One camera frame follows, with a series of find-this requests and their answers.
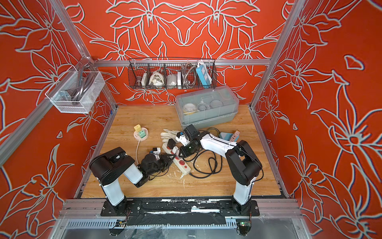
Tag roll of brown tape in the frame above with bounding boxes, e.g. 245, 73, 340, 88
207, 127, 220, 136

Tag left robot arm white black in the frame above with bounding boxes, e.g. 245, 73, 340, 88
89, 147, 175, 208

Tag black charger plug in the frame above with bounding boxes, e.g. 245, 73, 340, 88
167, 138, 177, 150

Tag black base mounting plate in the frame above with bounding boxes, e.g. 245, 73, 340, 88
100, 197, 260, 217

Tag blue triangular power strip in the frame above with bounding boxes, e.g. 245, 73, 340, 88
219, 131, 240, 142

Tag yellow plug adapter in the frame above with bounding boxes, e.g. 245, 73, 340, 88
134, 124, 142, 133

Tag translucent grey storage box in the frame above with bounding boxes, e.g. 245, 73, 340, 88
176, 86, 239, 129

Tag white power strip red sockets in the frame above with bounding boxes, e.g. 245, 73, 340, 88
162, 142, 191, 176

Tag black power cable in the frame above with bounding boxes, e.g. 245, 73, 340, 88
181, 147, 224, 179

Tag white work glove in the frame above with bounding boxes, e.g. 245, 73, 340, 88
160, 129, 180, 143

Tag black wire wall basket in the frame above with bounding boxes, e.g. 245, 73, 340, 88
128, 57, 217, 90

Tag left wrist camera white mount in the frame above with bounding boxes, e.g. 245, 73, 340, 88
152, 147, 161, 155

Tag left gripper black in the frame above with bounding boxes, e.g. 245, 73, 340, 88
146, 156, 175, 179

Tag small green plug adapter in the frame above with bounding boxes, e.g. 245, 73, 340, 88
138, 130, 147, 138

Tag small white charger plug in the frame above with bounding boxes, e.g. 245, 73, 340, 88
172, 146, 179, 155

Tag clear plastic wall bin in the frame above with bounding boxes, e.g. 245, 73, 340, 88
45, 67, 105, 114

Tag round pink socket hub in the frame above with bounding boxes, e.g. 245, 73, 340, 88
133, 127, 149, 141

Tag grey cables in basket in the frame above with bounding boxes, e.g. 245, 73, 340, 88
181, 62, 197, 88

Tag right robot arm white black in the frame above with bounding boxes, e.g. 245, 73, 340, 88
176, 124, 263, 215

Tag blue power strip in basket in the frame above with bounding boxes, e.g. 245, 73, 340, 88
196, 60, 212, 89

